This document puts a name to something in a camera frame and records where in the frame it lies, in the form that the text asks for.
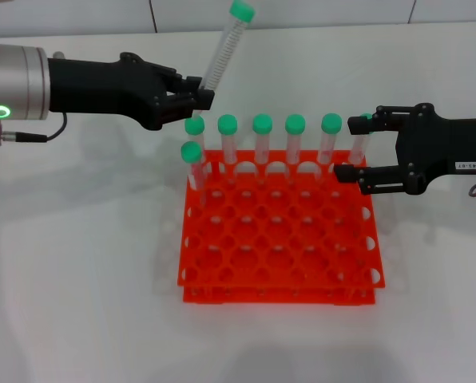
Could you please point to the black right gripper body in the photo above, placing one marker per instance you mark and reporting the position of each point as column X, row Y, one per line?
column 441, row 143

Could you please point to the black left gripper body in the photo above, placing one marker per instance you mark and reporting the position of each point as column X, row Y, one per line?
column 102, row 88

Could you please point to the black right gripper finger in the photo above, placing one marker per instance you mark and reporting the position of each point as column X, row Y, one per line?
column 381, row 121
column 381, row 177

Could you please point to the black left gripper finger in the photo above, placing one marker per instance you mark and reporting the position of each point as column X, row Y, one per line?
column 190, row 103
column 182, row 84

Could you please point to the clear test tube green cap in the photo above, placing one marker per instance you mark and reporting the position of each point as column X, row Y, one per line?
column 194, row 125
column 262, row 123
column 226, row 52
column 294, row 123
column 191, row 152
column 227, row 123
column 331, row 123
column 359, row 147

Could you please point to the orange test tube rack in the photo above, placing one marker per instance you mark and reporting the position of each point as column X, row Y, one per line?
column 282, row 298

